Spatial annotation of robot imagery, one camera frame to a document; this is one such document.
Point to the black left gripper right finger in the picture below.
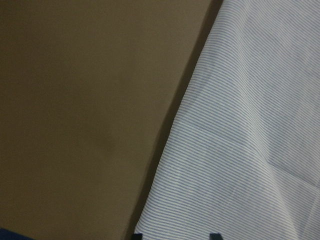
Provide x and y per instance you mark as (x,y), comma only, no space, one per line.
(215,236)

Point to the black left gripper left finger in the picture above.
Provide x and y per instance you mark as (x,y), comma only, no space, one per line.
(137,236)

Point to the blue white striped shirt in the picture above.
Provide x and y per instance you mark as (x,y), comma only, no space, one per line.
(243,155)

